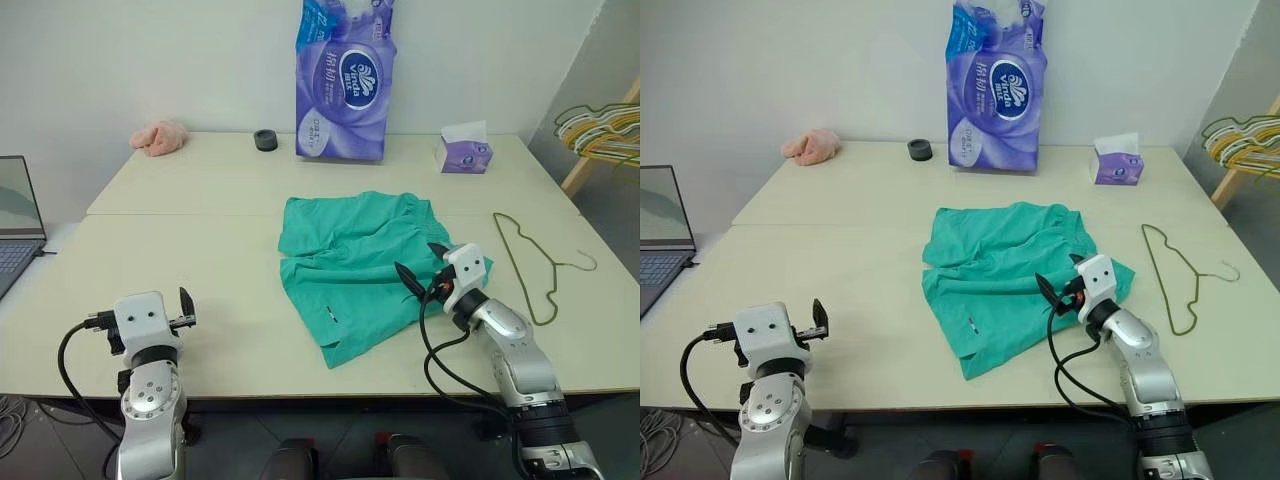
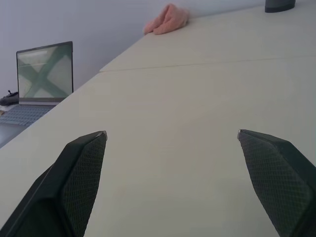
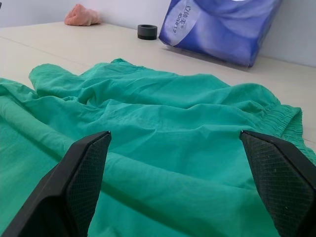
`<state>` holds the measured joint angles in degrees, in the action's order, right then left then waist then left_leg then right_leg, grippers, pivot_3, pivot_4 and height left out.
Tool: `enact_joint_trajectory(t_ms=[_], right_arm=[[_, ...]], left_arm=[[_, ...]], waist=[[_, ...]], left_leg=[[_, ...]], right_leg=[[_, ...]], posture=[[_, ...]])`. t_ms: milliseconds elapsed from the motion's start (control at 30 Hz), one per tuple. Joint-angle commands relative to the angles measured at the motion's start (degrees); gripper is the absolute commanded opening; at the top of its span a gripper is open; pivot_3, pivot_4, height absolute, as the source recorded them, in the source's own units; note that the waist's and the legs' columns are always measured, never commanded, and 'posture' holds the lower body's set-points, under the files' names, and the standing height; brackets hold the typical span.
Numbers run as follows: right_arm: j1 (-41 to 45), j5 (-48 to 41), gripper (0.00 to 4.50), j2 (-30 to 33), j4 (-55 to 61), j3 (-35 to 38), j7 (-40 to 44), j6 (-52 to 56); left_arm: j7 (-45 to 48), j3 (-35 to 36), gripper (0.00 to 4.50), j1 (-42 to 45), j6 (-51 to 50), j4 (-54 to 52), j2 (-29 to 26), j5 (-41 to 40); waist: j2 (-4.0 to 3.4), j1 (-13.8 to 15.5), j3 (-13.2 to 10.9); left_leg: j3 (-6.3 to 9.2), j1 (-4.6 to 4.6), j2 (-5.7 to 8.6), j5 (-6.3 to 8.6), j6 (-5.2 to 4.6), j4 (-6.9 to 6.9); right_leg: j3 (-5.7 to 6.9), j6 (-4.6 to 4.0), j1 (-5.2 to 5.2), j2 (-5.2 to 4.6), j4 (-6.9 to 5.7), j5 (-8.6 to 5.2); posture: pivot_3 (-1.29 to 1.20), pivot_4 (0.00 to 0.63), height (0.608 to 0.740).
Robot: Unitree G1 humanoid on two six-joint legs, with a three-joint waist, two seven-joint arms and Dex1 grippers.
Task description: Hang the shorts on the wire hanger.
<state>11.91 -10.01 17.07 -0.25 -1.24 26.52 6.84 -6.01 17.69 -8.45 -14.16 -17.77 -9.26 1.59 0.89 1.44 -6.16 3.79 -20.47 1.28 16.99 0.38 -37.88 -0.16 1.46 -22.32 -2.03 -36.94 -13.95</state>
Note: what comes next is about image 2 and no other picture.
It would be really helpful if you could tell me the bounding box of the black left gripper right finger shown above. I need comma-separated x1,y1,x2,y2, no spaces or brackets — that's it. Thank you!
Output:
237,128,316,237

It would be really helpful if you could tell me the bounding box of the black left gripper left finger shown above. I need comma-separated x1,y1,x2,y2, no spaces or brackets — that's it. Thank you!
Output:
0,130,108,237

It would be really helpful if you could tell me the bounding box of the dark grey pouch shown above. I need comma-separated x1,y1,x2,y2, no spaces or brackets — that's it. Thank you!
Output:
0,90,20,106

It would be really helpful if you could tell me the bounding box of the grey open laptop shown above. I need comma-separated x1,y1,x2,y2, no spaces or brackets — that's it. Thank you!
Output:
0,41,74,149

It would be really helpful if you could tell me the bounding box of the pink fluffy cloth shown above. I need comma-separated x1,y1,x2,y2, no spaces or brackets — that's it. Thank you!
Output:
143,3,191,35

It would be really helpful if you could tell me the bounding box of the dark grey ring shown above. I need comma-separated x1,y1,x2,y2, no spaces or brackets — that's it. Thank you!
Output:
265,0,296,13

